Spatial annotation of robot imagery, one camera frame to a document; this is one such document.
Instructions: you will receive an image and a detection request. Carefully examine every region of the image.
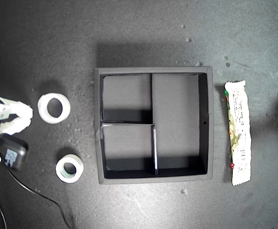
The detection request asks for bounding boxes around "white tape roll teal core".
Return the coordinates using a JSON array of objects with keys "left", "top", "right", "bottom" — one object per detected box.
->
[{"left": 55, "top": 154, "right": 84, "bottom": 184}]

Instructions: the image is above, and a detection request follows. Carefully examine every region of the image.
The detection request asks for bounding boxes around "large white tape roll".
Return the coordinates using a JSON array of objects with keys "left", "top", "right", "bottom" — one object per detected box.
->
[{"left": 37, "top": 93, "right": 71, "bottom": 124}]

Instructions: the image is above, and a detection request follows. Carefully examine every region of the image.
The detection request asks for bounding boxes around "black camera cable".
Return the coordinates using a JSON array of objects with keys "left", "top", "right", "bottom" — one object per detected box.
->
[{"left": 7, "top": 166, "right": 72, "bottom": 229}]

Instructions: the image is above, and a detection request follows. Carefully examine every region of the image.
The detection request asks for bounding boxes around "black compartment tray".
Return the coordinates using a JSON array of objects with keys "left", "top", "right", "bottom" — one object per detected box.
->
[{"left": 93, "top": 66, "right": 214, "bottom": 185}]

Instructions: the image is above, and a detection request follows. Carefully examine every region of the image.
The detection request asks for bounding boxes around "white green snack bar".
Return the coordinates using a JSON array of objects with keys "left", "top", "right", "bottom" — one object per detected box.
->
[{"left": 224, "top": 80, "right": 252, "bottom": 187}]

